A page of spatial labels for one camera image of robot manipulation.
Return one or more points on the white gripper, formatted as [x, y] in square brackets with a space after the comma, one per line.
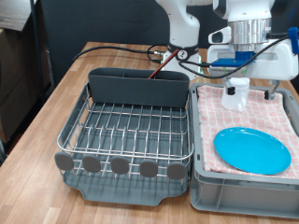
[280, 62]

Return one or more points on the blue round plate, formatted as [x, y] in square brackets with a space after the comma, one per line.
[252, 152]

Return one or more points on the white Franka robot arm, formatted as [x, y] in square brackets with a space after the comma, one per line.
[183, 25]

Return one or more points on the white mug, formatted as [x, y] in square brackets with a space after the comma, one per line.
[238, 99]

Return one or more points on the pink checked cloth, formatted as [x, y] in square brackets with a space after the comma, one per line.
[218, 124]

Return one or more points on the grey plastic crate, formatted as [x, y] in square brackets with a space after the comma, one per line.
[243, 196]

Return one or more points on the dark grey utensil holder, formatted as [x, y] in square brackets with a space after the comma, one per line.
[137, 90]

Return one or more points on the dark grey partition panel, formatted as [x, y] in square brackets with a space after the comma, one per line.
[109, 21]

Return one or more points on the grey plastic drain tray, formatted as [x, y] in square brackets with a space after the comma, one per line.
[124, 193]

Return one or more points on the brown cardboard box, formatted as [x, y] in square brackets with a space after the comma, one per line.
[15, 118]
[9, 62]

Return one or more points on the dark wooden board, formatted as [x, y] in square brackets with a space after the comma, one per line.
[12, 12]

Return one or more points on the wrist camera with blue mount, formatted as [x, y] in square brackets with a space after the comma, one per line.
[230, 62]

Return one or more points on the black metal frame pole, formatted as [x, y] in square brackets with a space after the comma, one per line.
[36, 46]

